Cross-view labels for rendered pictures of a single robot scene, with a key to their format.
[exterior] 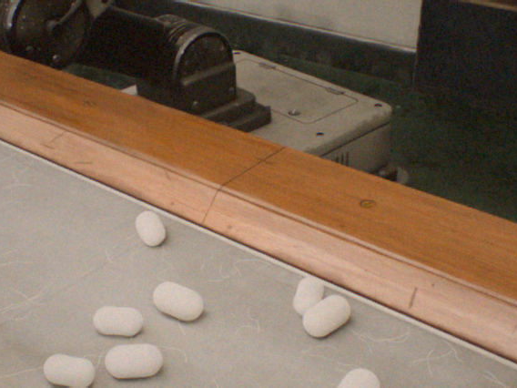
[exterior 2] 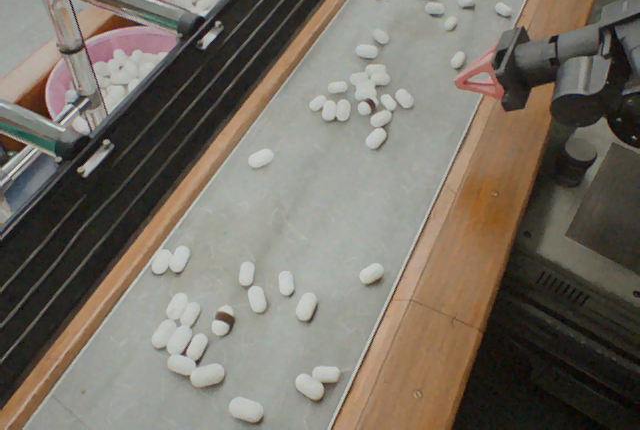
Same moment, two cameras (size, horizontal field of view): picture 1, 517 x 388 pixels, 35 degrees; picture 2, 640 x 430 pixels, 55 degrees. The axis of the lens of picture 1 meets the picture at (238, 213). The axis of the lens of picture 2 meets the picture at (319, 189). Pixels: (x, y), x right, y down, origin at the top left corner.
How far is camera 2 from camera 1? 0.56 m
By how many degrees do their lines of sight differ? 54
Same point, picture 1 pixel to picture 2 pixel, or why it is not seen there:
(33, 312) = (293, 242)
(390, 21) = not seen: outside the picture
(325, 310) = (304, 383)
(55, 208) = (388, 218)
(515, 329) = not seen: outside the picture
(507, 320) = not seen: outside the picture
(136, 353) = (254, 298)
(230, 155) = (454, 296)
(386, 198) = (428, 406)
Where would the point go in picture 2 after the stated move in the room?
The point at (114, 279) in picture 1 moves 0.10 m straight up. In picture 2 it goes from (328, 269) to (333, 227)
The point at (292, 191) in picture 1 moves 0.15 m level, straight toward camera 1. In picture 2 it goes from (419, 344) to (292, 366)
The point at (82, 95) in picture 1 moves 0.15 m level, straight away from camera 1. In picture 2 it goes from (506, 185) to (586, 151)
